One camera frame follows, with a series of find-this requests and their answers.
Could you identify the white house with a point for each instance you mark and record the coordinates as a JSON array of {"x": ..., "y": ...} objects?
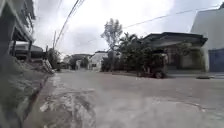
[{"x": 96, "y": 60}]

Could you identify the dark green bushes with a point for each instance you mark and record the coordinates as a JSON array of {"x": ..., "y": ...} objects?
[{"x": 133, "y": 53}]

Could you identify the tall thin tree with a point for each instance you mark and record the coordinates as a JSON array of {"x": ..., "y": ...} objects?
[{"x": 111, "y": 31}]

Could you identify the grey concrete road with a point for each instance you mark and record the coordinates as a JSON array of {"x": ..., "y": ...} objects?
[{"x": 133, "y": 100}]

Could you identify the dark vehicle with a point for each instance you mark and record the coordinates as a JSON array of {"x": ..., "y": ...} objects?
[{"x": 156, "y": 66}]

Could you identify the bush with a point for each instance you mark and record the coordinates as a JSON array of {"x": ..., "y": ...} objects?
[{"x": 53, "y": 58}]

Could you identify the pole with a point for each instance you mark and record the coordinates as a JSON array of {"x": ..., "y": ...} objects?
[{"x": 54, "y": 40}]

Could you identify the house with dark roof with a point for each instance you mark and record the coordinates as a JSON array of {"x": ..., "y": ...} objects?
[{"x": 173, "y": 38}]

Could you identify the low grey building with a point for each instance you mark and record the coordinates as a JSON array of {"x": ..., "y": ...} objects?
[{"x": 30, "y": 50}]

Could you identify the raised grey pavement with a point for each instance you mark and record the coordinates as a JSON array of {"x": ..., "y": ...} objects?
[{"x": 20, "y": 90}]

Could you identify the blue gate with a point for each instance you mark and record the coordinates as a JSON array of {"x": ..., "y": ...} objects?
[{"x": 216, "y": 60}]

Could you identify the tall white building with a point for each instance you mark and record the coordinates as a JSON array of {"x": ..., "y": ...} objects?
[{"x": 210, "y": 26}]

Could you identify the building with dark columns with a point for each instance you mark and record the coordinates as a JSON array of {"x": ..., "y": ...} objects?
[{"x": 6, "y": 30}]

